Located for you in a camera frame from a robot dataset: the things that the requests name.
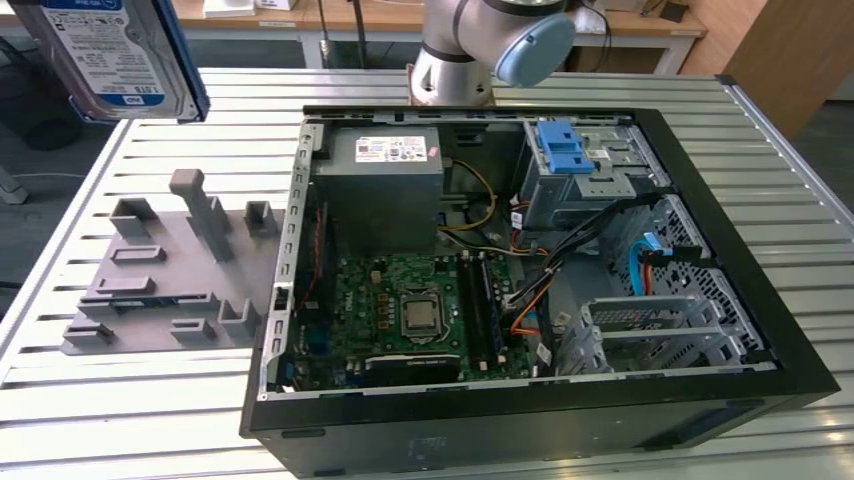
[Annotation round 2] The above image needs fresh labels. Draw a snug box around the black case fan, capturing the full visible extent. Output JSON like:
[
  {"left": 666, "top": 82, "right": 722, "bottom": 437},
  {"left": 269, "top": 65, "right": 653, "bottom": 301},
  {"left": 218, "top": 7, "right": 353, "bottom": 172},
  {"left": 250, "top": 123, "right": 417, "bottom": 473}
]
[{"left": 293, "top": 199, "right": 335, "bottom": 326}]

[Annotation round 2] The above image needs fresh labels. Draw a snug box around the dark RAM stick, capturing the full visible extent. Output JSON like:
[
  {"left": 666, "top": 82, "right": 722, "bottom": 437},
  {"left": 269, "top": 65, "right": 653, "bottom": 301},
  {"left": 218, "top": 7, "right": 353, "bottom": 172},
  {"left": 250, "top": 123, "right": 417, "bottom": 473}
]
[{"left": 481, "top": 257, "right": 508, "bottom": 366}]

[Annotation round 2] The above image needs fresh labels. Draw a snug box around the grey metal drive cage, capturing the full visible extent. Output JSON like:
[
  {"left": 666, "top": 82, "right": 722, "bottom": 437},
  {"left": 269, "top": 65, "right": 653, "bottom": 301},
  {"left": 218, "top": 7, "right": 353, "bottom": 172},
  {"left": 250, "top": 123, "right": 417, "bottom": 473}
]
[{"left": 518, "top": 119, "right": 673, "bottom": 244}]

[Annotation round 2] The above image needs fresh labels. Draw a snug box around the red black twisted wire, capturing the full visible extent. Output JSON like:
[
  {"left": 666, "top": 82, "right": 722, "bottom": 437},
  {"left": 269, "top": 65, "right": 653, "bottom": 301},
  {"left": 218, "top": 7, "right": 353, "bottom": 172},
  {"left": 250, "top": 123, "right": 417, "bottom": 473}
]
[{"left": 303, "top": 202, "right": 333, "bottom": 309}]

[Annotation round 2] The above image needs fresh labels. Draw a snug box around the black RAM slot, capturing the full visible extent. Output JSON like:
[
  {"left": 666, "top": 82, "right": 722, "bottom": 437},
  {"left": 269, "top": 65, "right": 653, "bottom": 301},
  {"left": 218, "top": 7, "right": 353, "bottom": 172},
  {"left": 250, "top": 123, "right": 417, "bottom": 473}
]
[{"left": 458, "top": 252, "right": 489, "bottom": 370}]

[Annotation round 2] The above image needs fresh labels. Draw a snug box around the black mesh waste bin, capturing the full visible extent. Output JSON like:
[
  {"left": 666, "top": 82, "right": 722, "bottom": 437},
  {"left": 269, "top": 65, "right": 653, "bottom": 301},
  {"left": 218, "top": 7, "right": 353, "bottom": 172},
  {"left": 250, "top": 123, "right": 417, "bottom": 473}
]
[{"left": 0, "top": 34, "right": 87, "bottom": 152}]

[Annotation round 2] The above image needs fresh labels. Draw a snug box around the yellow wire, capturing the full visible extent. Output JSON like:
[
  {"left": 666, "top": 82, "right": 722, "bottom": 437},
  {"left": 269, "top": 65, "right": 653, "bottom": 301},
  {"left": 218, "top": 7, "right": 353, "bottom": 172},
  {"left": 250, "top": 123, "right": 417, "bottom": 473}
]
[{"left": 437, "top": 158, "right": 500, "bottom": 234}]

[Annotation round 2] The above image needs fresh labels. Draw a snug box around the grey parts rack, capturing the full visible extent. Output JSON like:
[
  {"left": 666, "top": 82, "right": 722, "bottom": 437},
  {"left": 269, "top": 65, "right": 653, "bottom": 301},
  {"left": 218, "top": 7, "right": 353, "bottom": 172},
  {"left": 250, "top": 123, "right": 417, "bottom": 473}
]
[{"left": 59, "top": 168, "right": 290, "bottom": 357}]

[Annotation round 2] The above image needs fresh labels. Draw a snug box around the white box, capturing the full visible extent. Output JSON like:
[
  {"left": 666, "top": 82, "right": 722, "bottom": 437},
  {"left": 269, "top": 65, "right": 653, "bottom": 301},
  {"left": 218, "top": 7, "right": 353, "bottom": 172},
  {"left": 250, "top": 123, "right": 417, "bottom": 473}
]
[{"left": 203, "top": 0, "right": 259, "bottom": 20}]

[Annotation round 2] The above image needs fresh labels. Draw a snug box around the green motherboard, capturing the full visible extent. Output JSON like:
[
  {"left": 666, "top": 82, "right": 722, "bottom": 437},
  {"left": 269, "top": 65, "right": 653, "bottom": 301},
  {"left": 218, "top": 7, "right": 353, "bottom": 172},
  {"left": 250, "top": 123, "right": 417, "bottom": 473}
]
[{"left": 297, "top": 252, "right": 540, "bottom": 389}]

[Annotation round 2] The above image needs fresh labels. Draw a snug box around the blue plastic drive latch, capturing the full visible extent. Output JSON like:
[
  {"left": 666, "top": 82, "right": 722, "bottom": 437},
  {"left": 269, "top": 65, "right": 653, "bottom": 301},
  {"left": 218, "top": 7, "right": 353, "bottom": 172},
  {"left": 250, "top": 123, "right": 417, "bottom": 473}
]
[{"left": 536, "top": 121, "right": 596, "bottom": 175}]

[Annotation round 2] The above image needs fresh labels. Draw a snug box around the silver CPU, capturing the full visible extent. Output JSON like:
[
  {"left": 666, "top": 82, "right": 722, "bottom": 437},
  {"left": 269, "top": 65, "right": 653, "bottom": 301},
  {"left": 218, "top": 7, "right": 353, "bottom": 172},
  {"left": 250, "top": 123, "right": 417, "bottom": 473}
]
[{"left": 400, "top": 297, "right": 440, "bottom": 334}]

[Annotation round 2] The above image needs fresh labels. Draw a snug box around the black wire bundle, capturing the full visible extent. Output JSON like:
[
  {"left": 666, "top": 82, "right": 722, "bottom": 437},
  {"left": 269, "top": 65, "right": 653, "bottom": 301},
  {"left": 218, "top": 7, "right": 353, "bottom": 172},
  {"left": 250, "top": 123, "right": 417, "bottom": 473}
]
[{"left": 506, "top": 192, "right": 676, "bottom": 309}]

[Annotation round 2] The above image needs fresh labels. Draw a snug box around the brown wooden cabinet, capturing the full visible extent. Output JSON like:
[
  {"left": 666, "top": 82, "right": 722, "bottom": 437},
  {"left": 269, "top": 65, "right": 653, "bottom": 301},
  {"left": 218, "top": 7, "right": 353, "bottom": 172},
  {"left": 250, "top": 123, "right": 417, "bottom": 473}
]
[{"left": 677, "top": 0, "right": 854, "bottom": 141}]

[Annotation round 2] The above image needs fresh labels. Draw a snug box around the wooden desk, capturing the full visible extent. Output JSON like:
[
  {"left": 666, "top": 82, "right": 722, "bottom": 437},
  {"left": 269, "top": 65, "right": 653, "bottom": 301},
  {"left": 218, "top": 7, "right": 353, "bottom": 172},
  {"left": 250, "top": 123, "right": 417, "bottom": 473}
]
[
  {"left": 0, "top": 0, "right": 429, "bottom": 69},
  {"left": 566, "top": 0, "right": 710, "bottom": 76}
]

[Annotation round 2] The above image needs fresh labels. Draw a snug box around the grey desk foot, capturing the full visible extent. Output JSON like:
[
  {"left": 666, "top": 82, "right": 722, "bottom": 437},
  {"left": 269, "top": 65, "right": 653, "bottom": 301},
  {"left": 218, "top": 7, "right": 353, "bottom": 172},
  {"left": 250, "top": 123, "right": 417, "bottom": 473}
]
[{"left": 0, "top": 164, "right": 33, "bottom": 205}]

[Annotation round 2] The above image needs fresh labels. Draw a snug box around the orange wire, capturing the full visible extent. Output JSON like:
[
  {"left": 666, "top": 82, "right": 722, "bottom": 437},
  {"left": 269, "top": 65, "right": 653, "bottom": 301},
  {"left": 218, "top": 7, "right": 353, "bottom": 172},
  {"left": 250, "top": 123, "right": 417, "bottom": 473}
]
[{"left": 510, "top": 294, "right": 556, "bottom": 337}]

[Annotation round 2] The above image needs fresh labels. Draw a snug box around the grey power supply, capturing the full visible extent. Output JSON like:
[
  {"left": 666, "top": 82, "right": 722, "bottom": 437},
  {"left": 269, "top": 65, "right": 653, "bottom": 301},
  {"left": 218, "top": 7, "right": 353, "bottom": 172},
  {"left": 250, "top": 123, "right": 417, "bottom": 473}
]
[{"left": 311, "top": 124, "right": 448, "bottom": 256}]

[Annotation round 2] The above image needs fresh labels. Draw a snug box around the black graphics card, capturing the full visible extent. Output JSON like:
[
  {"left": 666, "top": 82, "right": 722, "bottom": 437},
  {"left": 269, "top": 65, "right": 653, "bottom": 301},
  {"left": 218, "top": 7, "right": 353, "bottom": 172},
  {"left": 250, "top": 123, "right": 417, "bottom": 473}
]
[{"left": 360, "top": 352, "right": 464, "bottom": 387}]

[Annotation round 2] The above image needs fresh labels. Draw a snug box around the red wire with white tag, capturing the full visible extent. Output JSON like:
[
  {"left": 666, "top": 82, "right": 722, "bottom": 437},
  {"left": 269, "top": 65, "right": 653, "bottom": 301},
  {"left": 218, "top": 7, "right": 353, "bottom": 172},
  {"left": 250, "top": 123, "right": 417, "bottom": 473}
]
[{"left": 508, "top": 197, "right": 536, "bottom": 251}]

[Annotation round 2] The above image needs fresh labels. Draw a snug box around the black PC case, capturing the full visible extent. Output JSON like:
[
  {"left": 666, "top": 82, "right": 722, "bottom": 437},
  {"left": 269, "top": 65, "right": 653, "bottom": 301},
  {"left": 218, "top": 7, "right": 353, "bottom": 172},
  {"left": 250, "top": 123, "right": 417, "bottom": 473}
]
[{"left": 239, "top": 103, "right": 843, "bottom": 479}]

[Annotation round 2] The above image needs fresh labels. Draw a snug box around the blue wire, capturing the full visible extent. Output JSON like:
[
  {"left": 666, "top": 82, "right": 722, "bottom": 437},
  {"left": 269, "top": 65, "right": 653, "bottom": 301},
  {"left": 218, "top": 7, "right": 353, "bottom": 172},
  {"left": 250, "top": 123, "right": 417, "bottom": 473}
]
[{"left": 626, "top": 232, "right": 709, "bottom": 299}]

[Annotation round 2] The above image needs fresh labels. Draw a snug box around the hard disk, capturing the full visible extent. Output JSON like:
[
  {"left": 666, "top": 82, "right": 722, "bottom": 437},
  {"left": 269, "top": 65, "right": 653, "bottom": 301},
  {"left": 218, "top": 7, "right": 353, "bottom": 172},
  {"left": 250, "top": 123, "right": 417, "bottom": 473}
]
[{"left": 18, "top": 0, "right": 213, "bottom": 125}]

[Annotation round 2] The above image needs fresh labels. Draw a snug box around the metal disk bay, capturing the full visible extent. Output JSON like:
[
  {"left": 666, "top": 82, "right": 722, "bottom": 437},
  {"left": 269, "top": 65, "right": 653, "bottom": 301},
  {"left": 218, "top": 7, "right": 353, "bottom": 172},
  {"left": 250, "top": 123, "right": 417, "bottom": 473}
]
[{"left": 557, "top": 294, "right": 766, "bottom": 377}]

